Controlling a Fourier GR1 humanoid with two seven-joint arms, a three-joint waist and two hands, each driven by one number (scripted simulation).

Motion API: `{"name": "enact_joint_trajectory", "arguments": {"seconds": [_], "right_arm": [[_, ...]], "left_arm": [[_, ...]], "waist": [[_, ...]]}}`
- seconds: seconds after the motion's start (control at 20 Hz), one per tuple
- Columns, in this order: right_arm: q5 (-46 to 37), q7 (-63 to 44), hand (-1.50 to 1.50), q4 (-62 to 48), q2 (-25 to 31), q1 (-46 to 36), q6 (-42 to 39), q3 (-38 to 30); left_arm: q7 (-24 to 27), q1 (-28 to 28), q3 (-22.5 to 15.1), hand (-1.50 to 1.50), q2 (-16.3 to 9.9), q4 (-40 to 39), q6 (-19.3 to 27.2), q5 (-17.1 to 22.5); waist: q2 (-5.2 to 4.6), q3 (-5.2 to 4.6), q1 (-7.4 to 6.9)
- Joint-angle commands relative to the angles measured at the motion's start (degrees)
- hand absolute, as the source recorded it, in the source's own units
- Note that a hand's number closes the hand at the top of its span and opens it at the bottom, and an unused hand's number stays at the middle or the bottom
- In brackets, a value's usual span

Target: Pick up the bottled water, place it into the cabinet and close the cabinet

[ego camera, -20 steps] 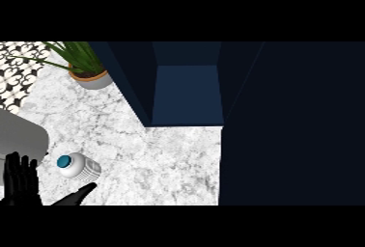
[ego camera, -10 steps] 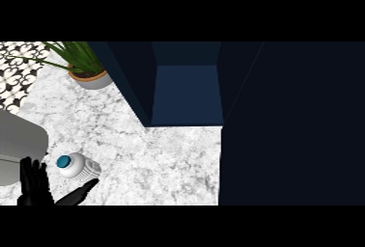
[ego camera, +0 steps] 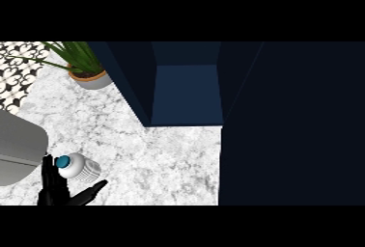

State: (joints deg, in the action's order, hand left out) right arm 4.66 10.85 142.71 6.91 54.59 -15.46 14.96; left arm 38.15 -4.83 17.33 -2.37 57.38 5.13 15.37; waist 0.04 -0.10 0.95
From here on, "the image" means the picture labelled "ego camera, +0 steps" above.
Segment dark blue cabinet door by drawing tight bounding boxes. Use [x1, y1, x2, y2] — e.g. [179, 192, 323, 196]
[217, 41, 365, 206]

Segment potted green plant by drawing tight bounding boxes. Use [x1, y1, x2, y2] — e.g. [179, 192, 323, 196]
[7, 41, 114, 91]

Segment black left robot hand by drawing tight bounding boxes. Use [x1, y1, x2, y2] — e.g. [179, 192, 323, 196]
[35, 153, 109, 206]

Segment white water bottle, blue cap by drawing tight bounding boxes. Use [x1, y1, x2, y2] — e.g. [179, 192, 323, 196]
[55, 152, 102, 181]

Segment dark blue open cabinet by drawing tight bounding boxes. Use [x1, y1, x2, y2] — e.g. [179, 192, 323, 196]
[86, 41, 264, 128]

